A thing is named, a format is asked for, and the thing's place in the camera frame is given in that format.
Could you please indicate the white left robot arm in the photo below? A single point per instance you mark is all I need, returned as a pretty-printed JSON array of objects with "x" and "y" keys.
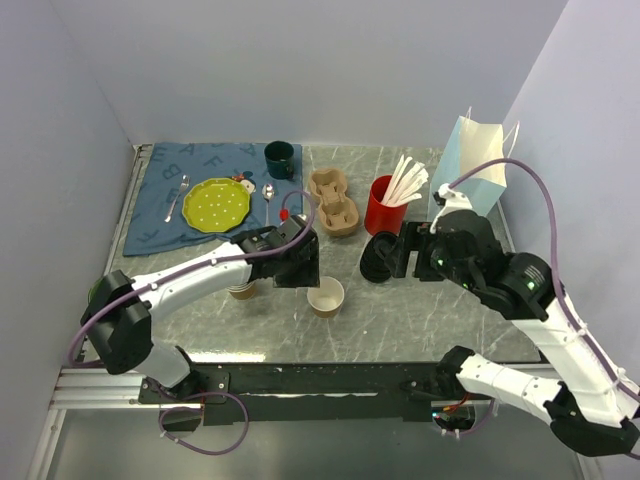
[{"x": 118, "y": 320}]

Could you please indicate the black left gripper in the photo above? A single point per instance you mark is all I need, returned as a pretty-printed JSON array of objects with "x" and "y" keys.
[{"x": 308, "y": 275}]

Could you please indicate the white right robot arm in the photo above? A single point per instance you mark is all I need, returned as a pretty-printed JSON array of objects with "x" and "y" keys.
[{"x": 590, "y": 407}]

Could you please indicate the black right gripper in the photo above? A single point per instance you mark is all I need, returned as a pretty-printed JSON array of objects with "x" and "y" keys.
[{"x": 414, "y": 234}]

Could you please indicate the dark green mug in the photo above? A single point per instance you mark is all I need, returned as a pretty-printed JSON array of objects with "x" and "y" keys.
[{"x": 279, "y": 157}]

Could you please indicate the stack of black lids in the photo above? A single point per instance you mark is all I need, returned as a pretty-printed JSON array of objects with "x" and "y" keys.
[{"x": 372, "y": 265}]

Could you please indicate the aluminium frame rail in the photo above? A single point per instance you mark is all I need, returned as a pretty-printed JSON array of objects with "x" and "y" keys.
[{"x": 96, "y": 389}]

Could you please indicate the blue alphabet cloth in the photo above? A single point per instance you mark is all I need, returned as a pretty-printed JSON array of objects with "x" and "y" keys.
[{"x": 243, "y": 162}]

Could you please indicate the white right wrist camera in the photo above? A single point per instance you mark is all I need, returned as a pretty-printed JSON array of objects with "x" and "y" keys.
[{"x": 448, "y": 201}]

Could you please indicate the silver spoon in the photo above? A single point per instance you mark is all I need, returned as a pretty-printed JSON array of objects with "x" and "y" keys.
[{"x": 268, "y": 193}]

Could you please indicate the yellow-green dotted plate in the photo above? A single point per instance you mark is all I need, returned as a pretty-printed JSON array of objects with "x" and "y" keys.
[{"x": 216, "y": 206}]

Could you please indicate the silver fork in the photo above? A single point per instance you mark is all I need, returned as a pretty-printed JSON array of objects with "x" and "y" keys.
[{"x": 185, "y": 182}]

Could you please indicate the red cup holder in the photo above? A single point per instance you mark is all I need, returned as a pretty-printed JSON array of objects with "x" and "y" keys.
[{"x": 380, "y": 217}]

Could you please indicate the stack of brown paper cups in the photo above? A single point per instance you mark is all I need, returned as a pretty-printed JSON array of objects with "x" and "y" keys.
[{"x": 242, "y": 292}]

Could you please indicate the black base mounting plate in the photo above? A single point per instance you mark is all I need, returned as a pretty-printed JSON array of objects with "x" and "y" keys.
[{"x": 314, "y": 391}]

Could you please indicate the brown paper cup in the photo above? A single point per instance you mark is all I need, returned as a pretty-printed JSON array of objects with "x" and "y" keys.
[{"x": 327, "y": 298}]

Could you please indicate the brown pulp cup carrier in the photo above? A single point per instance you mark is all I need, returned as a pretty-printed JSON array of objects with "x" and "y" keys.
[{"x": 336, "y": 212}]

